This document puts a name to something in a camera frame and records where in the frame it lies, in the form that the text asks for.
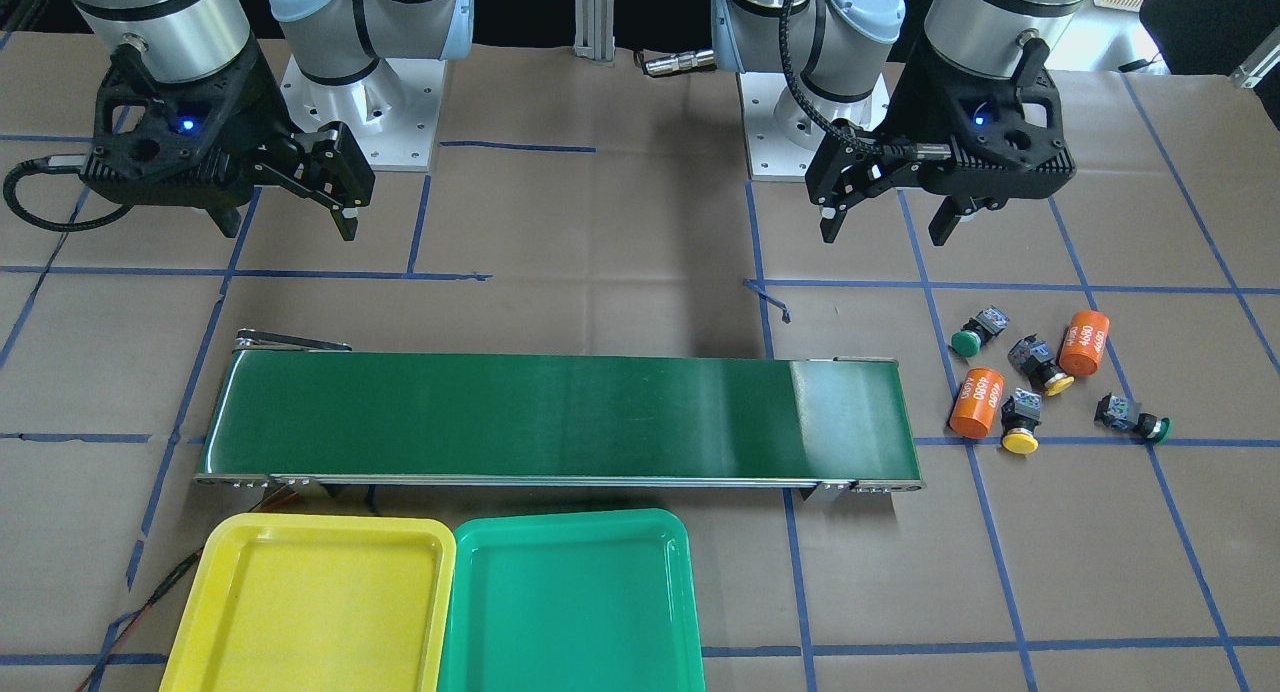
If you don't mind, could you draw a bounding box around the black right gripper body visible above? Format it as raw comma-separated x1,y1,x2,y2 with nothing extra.
79,42,297,210

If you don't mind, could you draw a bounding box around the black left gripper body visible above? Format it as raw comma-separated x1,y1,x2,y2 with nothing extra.
876,42,1076,200

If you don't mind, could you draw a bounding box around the green push button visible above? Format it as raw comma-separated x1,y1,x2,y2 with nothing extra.
948,306,1010,358
1094,393,1172,443

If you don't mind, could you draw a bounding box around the yellow push button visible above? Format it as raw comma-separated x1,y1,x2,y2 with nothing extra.
1007,335,1075,397
1000,388,1043,455

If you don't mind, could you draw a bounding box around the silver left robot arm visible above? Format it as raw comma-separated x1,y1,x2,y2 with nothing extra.
710,0,1085,246

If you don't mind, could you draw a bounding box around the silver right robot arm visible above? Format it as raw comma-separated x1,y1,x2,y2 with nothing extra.
4,0,474,240

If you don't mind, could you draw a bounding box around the green conveyor belt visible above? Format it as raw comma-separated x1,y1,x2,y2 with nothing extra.
196,345,924,499

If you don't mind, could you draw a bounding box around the yellow plastic tray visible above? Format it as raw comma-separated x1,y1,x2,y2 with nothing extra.
161,513,456,691

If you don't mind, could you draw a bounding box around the green plastic tray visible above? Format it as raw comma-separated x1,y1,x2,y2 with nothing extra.
439,509,707,691

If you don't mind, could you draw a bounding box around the aluminium frame post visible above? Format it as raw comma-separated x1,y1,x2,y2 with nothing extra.
573,0,616,67

